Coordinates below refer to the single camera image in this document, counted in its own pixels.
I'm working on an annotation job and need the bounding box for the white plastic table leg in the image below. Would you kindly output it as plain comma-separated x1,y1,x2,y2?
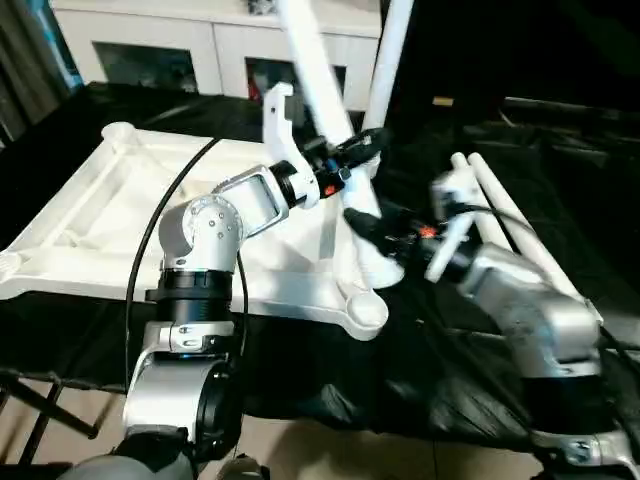
449,152,566,291
349,0,417,176
467,152,605,322
276,0,407,290

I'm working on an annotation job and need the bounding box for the white plastic table top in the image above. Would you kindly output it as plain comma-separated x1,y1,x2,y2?
0,121,391,342

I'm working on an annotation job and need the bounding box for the black plastic mat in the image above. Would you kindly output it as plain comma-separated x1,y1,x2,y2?
0,79,640,451

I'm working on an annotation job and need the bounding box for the white cabinet with glass doors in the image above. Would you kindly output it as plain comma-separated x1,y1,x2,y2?
49,0,385,115

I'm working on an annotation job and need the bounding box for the grey curtain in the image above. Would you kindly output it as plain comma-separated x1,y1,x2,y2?
0,0,85,147

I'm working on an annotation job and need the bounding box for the black metal table leg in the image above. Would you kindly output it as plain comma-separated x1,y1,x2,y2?
0,366,102,469

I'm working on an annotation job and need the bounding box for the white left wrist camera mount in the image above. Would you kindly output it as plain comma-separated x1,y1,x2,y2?
260,82,321,210

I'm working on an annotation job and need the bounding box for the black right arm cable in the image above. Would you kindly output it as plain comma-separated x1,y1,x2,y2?
449,198,640,431

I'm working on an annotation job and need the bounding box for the black metal frame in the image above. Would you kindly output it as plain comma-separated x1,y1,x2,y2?
501,96,640,129

